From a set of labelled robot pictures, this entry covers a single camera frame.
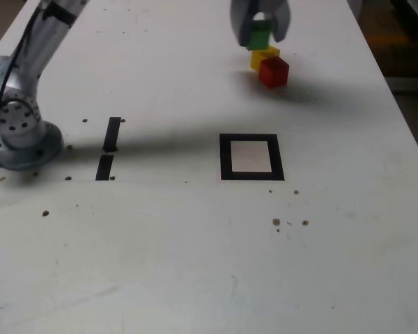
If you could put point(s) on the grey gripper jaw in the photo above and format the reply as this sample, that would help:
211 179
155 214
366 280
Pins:
242 24
283 21

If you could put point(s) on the green cube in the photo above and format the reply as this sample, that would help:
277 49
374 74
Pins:
259 38

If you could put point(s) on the yellow cube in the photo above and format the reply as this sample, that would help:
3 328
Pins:
259 59

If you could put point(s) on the red cube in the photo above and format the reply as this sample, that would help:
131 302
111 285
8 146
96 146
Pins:
273 73

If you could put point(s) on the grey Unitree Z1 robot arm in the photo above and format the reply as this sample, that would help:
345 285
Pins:
21 87

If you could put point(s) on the black tape square outline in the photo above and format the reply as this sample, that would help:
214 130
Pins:
226 156

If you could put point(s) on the dark background furniture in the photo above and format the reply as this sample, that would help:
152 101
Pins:
397 45

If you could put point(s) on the black tape strip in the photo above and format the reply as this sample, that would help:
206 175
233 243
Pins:
112 135

